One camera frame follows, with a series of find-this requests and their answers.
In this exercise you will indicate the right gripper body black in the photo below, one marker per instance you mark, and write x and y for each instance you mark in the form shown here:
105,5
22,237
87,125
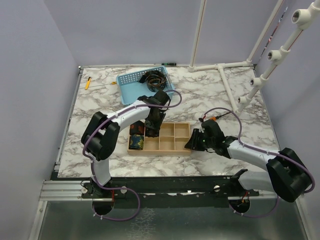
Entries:
208,142

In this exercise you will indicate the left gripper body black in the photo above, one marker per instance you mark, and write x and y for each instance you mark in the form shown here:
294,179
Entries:
158,120

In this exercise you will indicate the brown blue floral tie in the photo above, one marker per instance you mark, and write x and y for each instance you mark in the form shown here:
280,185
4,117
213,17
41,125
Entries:
152,128

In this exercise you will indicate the wooden compartment tray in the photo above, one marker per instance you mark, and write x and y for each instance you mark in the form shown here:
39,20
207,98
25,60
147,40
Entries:
171,141

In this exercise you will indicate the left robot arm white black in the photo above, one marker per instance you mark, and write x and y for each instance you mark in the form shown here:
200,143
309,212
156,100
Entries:
101,134

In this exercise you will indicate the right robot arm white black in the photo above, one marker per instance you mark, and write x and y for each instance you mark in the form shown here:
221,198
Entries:
282,172

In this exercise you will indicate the rolled dark red-leaf tie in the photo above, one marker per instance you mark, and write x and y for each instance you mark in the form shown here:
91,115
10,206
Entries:
137,128

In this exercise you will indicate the rolled black orange tie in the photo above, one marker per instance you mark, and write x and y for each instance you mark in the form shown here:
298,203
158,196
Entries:
154,80

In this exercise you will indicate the rolled blue yellow-leaf tie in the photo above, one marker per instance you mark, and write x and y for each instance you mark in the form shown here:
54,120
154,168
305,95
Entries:
136,142

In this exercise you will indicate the blue perforated plastic basket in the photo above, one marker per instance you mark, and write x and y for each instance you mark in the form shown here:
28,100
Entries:
131,86

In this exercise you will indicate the green black marker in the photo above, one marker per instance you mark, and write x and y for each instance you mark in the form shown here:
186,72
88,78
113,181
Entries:
169,64

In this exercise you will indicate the small yellow utility knife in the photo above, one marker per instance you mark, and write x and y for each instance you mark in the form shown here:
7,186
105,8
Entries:
88,83

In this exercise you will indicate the white PVC pipe rack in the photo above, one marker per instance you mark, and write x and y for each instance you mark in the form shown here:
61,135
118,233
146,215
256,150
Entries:
302,19

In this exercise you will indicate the orange handle screwdriver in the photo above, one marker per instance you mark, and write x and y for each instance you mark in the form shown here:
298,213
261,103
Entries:
214,118

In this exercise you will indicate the black mounting rail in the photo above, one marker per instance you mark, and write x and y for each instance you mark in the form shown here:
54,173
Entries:
168,192

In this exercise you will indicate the white PVC pipe frame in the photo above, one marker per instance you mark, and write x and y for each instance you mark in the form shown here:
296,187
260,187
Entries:
222,66

